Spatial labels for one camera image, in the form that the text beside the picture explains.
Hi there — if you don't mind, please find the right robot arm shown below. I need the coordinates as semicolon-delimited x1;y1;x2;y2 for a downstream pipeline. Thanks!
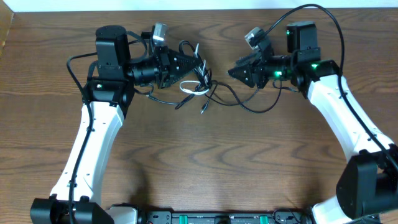
228;21;397;223

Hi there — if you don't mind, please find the left camera black cable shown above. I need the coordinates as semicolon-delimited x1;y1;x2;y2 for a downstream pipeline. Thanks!
66;52;99;224

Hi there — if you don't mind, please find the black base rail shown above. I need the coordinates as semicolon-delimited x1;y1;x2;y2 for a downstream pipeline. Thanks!
107;203;315;224

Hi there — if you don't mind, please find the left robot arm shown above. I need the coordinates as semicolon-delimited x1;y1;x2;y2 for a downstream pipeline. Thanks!
30;23;205;223

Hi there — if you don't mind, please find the white usb cable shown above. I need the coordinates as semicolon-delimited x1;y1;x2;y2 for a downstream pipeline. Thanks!
179;42;211;96

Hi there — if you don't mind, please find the black usb cable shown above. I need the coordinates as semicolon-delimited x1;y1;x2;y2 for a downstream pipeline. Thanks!
146;39;282;114

